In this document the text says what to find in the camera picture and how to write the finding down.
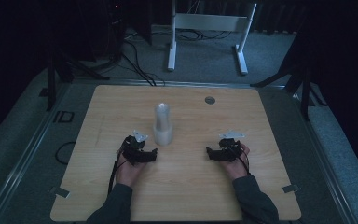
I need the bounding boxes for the black cable loop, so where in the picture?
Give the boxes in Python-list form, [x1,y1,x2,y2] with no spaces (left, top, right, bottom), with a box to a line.
[54,141,76,166]

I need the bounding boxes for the right hand-held gripper cable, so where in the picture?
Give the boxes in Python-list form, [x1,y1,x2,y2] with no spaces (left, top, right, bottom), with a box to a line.
[227,145,252,175]

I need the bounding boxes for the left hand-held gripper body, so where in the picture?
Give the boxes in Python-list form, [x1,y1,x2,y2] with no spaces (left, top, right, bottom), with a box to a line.
[122,130,150,166]

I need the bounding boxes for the person's left hand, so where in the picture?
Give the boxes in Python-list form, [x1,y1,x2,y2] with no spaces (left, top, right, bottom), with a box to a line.
[115,151,148,189]

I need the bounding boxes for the grey tape piece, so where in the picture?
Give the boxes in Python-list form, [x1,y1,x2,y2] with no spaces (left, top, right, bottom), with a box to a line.
[53,186,71,200]
[282,183,302,194]

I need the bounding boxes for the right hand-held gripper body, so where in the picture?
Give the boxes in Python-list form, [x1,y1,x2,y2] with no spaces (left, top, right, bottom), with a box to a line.
[217,130,246,162]

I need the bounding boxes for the black floor cables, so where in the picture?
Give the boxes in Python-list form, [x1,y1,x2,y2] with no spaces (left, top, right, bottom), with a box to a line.
[117,39,166,88]

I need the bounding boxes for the stack of clear plastic cups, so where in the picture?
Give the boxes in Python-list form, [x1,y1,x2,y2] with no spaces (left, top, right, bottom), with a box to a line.
[152,102,174,147]

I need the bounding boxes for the black tripod stand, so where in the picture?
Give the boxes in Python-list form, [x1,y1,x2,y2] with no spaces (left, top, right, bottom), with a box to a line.
[249,32,317,122]
[44,46,111,113]

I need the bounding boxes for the metal platform rail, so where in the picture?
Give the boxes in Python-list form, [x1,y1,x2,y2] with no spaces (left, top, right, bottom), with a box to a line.
[292,90,358,224]
[0,83,73,224]

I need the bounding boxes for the person's right hand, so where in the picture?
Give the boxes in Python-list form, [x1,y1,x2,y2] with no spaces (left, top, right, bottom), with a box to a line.
[219,142,252,182]

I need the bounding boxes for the white metal stand frame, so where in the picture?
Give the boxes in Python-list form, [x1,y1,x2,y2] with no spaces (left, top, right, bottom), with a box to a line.
[166,0,258,77]

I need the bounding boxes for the dark computer tower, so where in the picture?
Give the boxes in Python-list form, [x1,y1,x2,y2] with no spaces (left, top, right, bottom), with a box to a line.
[103,0,128,60]

